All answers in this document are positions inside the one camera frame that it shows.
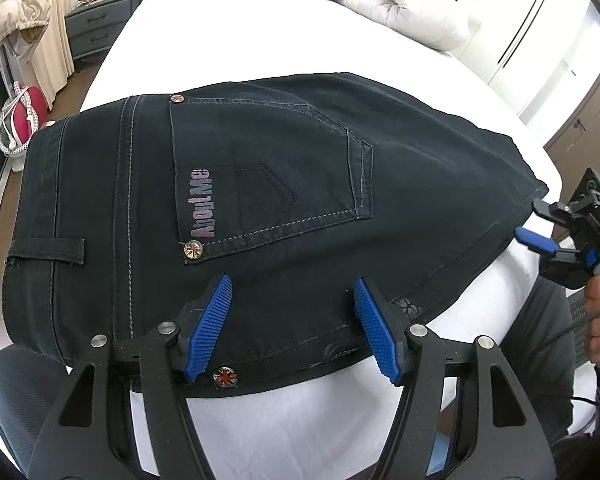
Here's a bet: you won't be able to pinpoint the beige curtain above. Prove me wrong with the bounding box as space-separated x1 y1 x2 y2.
29 0 77 107

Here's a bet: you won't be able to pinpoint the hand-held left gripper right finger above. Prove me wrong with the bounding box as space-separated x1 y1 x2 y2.
353 277 557 480

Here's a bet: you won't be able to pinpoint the red and white bag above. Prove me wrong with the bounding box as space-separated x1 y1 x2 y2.
0 82 50 157

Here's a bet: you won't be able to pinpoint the white wardrobe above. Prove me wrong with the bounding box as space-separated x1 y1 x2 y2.
449 0 600 122

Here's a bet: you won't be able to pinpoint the black denim pants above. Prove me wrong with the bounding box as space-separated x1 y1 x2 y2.
2 72 551 402

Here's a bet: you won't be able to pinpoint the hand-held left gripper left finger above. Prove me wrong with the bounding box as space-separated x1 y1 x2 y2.
27 273 233 480

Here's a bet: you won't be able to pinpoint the cream folded duvet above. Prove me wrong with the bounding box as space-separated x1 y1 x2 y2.
325 0 482 54

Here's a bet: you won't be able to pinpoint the grey nightstand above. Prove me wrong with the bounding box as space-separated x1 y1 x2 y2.
63 0 134 62

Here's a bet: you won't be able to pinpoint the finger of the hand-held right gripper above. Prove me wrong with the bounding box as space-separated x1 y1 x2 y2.
531 198 575 232
514 227 578 267

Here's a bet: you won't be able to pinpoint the white bed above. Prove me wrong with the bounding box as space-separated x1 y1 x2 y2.
80 0 573 480

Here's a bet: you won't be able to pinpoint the person's grey trousered leg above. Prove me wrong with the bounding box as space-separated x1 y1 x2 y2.
500 277 590 445

